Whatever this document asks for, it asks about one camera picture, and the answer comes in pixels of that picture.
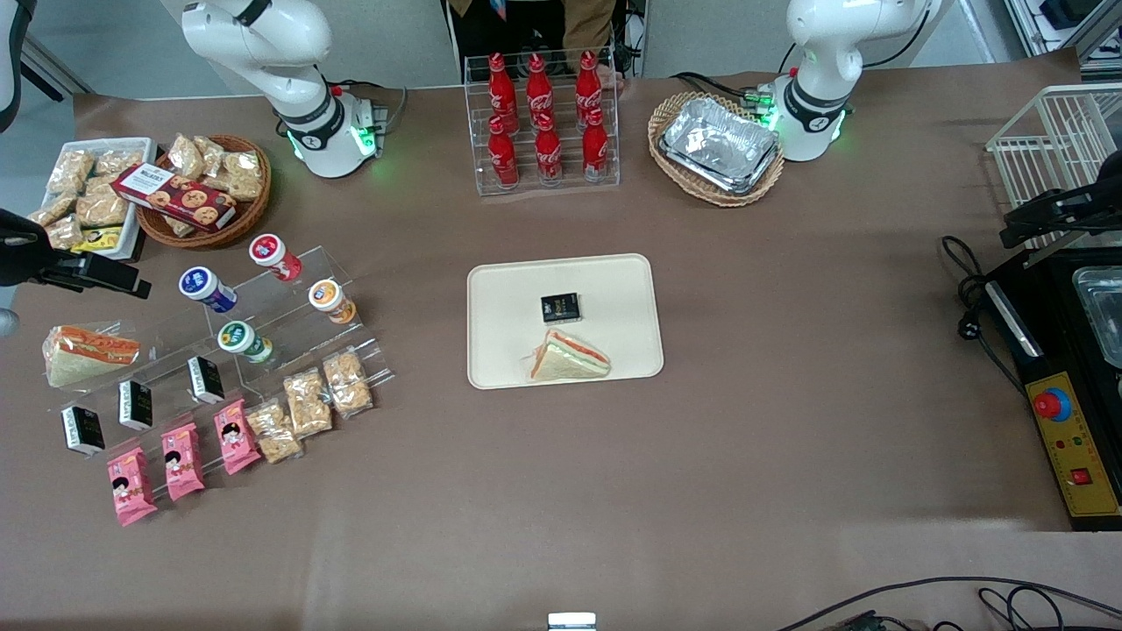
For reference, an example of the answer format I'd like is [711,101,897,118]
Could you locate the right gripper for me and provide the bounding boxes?
[0,209,153,301]

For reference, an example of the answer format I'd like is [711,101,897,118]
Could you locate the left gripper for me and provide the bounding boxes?
[1000,173,1122,250]

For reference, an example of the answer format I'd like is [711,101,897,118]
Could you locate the green lid gum bottle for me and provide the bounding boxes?
[217,321,274,365]

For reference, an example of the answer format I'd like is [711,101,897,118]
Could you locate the white plastic tray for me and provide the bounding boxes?
[39,137,158,262]

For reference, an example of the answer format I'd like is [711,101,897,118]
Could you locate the blue lid gum bottle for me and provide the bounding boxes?
[178,266,239,315]

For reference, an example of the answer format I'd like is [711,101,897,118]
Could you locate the red lid gum bottle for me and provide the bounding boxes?
[248,232,303,282]

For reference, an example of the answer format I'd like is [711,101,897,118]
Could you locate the orange lid gum bottle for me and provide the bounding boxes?
[308,278,359,326]

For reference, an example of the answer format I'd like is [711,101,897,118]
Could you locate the silver foil tray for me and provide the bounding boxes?
[658,96,782,196]

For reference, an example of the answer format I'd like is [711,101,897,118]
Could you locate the beige rectangular tray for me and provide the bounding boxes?
[466,253,664,390]

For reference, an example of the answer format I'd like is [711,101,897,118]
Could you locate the wrapped triangle sandwich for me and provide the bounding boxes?
[528,329,613,383]
[41,323,142,389]

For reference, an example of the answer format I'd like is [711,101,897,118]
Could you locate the clear plastic container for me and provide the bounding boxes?
[1070,265,1122,370]

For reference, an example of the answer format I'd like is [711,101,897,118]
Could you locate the red cookie box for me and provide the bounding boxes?
[110,163,238,233]

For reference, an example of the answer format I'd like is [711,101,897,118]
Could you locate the black sealing machine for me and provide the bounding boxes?
[980,249,1122,532]

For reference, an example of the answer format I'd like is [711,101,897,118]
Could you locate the brown round wicker basket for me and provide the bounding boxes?
[135,133,273,252]

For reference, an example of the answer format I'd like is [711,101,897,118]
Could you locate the red emergency stop button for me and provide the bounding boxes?
[1032,387,1073,422]

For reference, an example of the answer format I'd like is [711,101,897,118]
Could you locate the clear acrylic step display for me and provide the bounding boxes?
[48,247,396,458]

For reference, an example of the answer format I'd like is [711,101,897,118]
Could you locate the pink snack packet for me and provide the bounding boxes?
[106,445,160,528]
[160,421,207,502]
[212,398,263,477]

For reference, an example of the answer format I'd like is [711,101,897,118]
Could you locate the grey aluminium profile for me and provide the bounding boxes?
[16,33,94,99]

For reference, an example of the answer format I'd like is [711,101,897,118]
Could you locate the yellow control panel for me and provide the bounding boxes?
[1025,372,1122,519]

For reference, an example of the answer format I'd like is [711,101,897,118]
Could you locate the light wicker basket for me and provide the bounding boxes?
[647,91,786,209]

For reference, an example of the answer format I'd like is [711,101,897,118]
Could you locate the red cola bottle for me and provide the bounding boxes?
[575,50,605,115]
[525,53,556,119]
[534,111,565,184]
[487,53,519,121]
[581,106,611,181]
[487,115,521,189]

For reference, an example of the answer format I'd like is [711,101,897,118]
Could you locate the clear acrylic bottle rack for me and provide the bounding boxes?
[462,50,621,196]

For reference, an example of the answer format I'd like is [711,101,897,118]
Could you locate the person in dark clothes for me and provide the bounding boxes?
[441,0,634,89]

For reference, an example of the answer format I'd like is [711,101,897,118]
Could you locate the white wire basket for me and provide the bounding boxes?
[985,82,1122,268]

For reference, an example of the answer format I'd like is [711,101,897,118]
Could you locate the black power cable with plug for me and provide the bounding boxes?
[941,234,1028,397]

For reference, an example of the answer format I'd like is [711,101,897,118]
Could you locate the black floor cables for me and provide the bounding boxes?
[775,575,1122,631]

